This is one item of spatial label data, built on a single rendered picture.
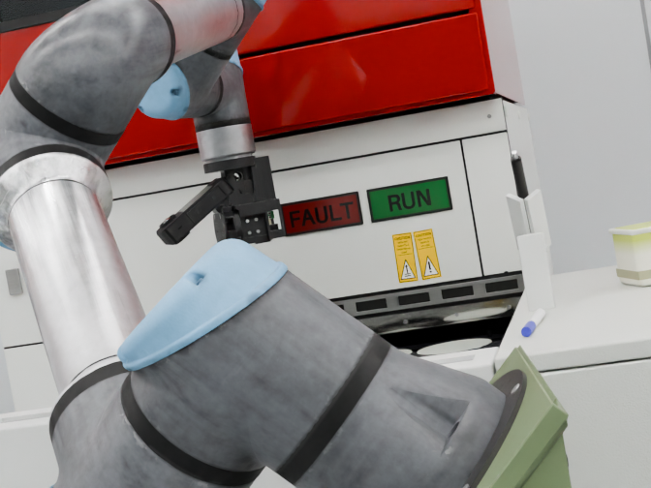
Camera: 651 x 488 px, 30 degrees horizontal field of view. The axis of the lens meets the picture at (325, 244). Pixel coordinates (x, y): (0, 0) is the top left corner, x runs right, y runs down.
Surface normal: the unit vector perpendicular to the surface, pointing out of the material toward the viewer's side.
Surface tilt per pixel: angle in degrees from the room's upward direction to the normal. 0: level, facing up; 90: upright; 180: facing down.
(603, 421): 90
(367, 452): 77
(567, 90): 90
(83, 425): 54
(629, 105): 90
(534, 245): 90
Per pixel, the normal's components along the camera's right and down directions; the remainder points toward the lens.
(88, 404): -0.43, -0.57
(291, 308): 0.41, -0.59
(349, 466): -0.43, 0.07
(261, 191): 0.27, 0.00
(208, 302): 0.10, -0.24
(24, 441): -0.21, 0.09
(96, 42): 0.30, -0.38
